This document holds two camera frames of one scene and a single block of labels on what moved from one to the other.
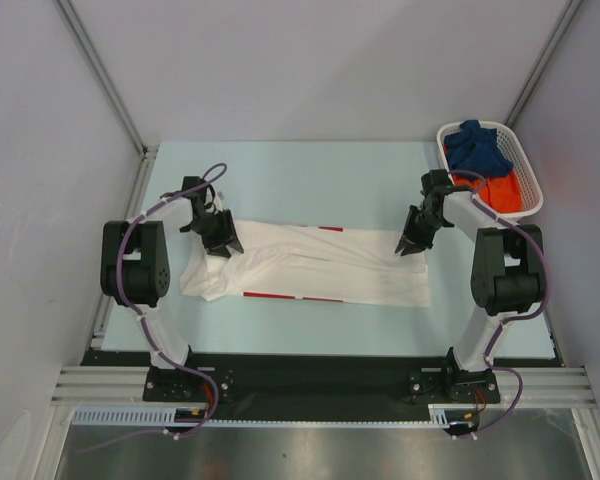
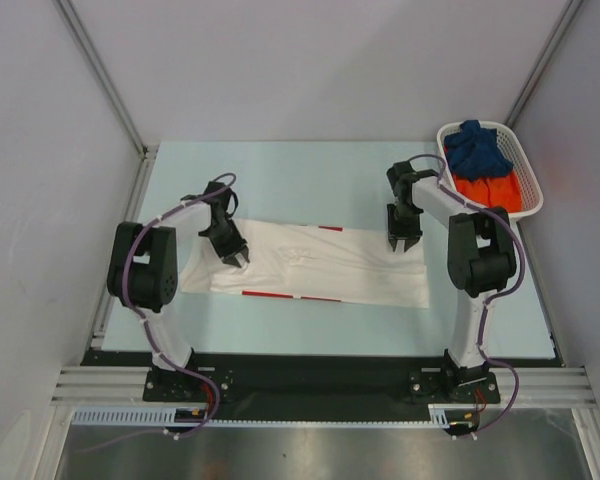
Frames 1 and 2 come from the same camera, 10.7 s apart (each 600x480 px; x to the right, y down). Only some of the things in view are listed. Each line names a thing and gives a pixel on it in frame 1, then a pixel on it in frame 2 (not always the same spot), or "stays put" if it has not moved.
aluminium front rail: x=112 y=386 stays put
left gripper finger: x=223 y=252 to x=231 y=260
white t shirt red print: x=312 y=262 stays put
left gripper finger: x=234 y=242 to x=242 y=257
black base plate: x=318 y=386 stays put
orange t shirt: x=502 y=193 stays put
